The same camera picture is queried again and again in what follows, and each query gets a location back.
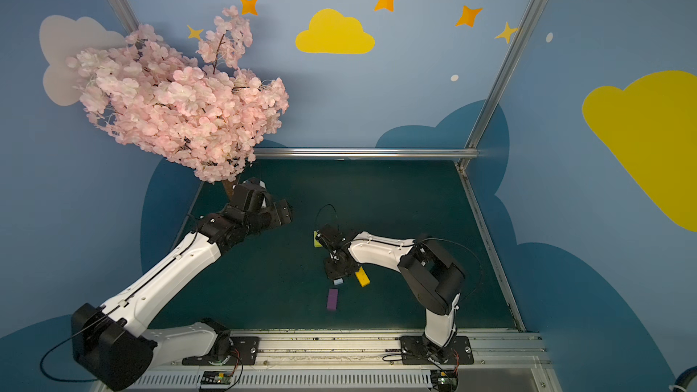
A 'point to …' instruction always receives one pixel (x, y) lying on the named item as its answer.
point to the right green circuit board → (445, 380)
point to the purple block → (332, 298)
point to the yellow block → (362, 278)
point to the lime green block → (317, 244)
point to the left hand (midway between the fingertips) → (281, 208)
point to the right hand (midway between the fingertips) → (337, 270)
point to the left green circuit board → (216, 379)
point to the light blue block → (338, 281)
